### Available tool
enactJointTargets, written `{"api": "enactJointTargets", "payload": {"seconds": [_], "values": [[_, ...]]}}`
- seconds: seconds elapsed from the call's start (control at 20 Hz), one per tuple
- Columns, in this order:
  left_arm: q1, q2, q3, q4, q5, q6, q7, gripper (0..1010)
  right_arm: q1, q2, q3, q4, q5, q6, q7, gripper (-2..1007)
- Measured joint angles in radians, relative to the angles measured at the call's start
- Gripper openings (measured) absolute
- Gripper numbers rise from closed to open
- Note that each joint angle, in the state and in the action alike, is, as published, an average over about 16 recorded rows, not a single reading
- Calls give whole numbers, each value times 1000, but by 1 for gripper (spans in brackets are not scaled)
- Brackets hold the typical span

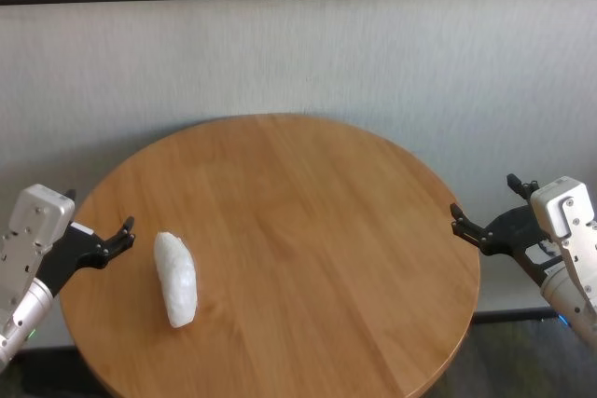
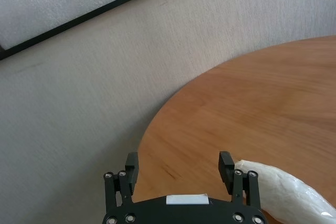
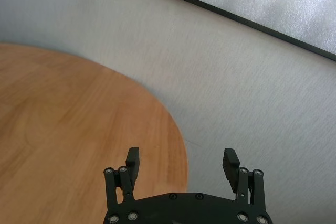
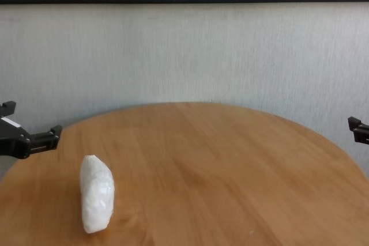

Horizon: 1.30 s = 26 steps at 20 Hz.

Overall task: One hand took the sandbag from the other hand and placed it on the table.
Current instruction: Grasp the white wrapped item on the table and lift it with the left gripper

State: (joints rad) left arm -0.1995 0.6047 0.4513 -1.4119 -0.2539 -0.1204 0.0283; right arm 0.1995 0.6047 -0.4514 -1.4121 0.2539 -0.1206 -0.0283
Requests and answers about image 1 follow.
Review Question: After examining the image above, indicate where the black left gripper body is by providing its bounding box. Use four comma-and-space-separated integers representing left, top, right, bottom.
35, 221, 100, 299

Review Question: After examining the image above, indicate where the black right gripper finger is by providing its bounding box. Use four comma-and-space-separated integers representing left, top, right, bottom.
450, 202, 494, 256
507, 173, 540, 202

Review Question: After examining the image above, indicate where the white plastic sandbag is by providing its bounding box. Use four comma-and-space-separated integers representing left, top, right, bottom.
153, 230, 199, 329

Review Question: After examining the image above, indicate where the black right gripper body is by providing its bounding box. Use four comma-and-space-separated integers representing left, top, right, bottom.
484, 204, 568, 287

